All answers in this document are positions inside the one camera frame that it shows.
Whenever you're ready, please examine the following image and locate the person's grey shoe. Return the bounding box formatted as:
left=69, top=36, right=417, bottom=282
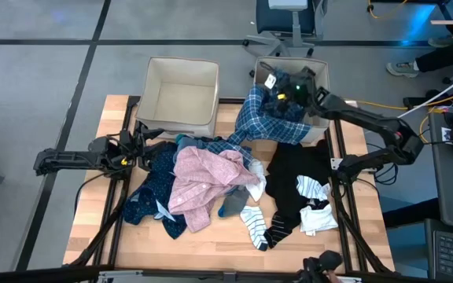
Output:
left=386, top=61, right=420, bottom=79
left=427, top=35, right=453, bottom=49

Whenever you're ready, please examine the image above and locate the white grey striped cloth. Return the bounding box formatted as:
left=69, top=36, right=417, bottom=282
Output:
left=295, top=175, right=332, bottom=201

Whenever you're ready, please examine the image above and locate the plain white sock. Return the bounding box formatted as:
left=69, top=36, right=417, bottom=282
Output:
left=245, top=159, right=267, bottom=202

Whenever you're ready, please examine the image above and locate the blue plaid shirt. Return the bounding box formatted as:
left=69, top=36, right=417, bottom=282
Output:
left=204, top=68, right=314, bottom=168

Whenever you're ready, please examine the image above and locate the black garment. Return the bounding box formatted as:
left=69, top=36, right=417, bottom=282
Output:
left=264, top=139, right=332, bottom=229

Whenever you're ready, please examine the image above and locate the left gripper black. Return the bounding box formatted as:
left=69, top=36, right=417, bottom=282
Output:
left=107, top=122, right=169, bottom=176

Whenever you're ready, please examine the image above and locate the black power strip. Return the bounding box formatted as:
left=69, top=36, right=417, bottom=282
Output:
left=403, top=90, right=440, bottom=112

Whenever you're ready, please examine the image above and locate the black table frame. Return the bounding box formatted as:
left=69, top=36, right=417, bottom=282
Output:
left=63, top=94, right=395, bottom=283

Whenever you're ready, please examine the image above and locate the dark blue cable loop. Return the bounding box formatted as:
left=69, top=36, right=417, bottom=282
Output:
left=374, top=160, right=400, bottom=186

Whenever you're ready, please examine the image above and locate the grey metal crossbar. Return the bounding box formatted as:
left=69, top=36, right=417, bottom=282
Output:
left=96, top=269, right=302, bottom=283

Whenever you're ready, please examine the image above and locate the person's head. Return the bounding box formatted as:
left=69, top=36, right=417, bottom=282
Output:
left=296, top=250, right=344, bottom=283

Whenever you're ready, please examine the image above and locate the beige fabric storage bin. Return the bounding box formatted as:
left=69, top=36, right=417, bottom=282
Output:
left=252, top=56, right=332, bottom=145
left=134, top=56, right=220, bottom=139

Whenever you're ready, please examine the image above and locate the navy office chair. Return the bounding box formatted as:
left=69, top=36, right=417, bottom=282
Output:
left=241, top=0, right=330, bottom=78

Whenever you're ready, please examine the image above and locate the black sock with thin stripes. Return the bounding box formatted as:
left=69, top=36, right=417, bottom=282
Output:
left=263, top=214, right=302, bottom=250

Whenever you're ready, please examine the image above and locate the navy dotted shirt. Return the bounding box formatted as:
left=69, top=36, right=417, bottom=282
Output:
left=122, top=141, right=190, bottom=240

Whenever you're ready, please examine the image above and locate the blue-grey cloth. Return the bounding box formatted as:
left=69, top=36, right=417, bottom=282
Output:
left=173, top=133, right=215, bottom=162

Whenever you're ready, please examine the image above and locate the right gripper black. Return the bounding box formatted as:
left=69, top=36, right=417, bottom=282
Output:
left=275, top=66, right=330, bottom=110

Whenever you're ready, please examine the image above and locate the black cable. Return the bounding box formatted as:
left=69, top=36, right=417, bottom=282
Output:
left=72, top=171, right=112, bottom=216

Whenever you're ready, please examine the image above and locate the pink button shirt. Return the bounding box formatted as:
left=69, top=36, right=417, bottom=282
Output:
left=167, top=145, right=261, bottom=233

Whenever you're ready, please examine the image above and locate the yellow cable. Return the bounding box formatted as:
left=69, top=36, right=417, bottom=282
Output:
left=336, top=85, right=453, bottom=143
left=366, top=0, right=408, bottom=20

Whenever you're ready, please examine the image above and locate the white sock with blue stripes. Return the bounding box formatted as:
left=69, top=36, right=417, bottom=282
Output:
left=239, top=205, right=270, bottom=252

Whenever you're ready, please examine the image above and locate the grey sock with blue toe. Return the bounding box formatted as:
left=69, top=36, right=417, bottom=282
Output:
left=217, top=186, right=251, bottom=219

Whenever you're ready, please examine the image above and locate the person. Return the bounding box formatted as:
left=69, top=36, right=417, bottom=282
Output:
left=385, top=0, right=453, bottom=79

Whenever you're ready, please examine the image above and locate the white cord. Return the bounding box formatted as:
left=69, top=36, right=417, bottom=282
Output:
left=397, top=65, right=453, bottom=119

